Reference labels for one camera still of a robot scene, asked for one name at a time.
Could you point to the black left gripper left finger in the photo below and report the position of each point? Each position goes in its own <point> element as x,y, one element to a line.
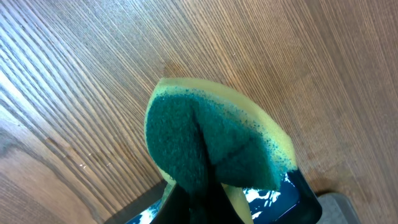
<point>176,209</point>

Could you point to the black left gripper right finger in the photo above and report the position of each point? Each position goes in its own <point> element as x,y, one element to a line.
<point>220,205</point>

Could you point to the green and yellow sponge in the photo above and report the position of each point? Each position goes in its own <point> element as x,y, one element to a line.
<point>201,133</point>

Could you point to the dark blue tray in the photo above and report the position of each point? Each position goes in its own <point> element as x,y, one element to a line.
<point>294,202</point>

